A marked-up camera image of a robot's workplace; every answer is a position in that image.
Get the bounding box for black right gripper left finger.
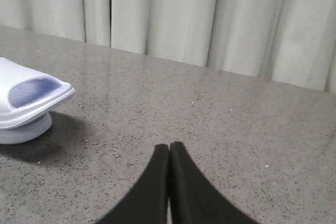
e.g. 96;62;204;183
97;144;169;223

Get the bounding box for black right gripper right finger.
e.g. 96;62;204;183
169;142;256;223

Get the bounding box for light blue slipper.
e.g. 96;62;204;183
1;113;52;145
1;57;76;129

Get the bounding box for pale grey-green curtain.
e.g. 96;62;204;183
1;0;335;93

